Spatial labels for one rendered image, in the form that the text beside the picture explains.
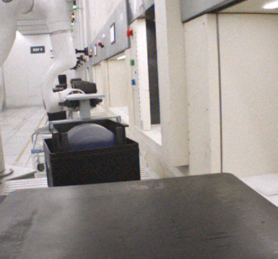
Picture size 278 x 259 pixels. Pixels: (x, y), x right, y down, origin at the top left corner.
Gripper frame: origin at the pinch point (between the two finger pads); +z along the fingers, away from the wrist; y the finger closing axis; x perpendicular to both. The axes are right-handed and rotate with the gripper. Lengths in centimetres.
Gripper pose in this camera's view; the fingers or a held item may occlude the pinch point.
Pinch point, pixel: (84, 102)
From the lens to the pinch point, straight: 117.5
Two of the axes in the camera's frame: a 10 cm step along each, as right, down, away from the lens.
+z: 3.3, 1.1, -9.4
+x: -0.5, -9.9, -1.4
